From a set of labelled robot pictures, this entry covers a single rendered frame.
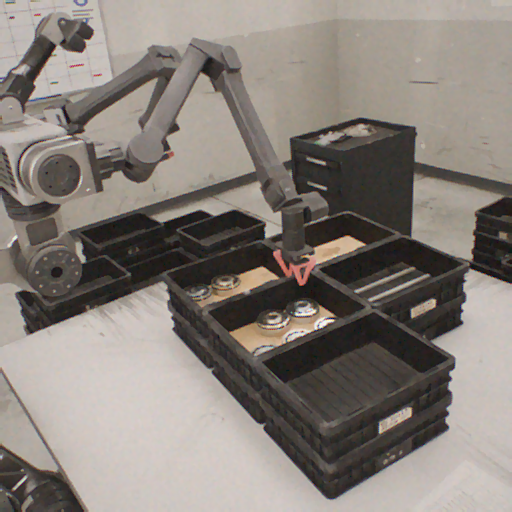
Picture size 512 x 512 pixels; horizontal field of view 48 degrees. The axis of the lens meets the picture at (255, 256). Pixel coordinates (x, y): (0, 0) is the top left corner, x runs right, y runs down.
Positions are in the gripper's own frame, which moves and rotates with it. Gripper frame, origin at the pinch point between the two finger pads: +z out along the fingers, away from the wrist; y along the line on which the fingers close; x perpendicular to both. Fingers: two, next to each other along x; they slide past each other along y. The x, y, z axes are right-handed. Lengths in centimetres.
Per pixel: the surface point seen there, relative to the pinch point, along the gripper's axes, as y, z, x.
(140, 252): 165, 58, -8
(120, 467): 1, 37, 55
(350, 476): -37, 32, 12
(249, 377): -4.0, 21.9, 18.5
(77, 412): 29, 37, 59
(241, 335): 16.3, 23.4, 9.7
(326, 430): -37.8, 14.2, 18.6
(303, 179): 158, 39, -111
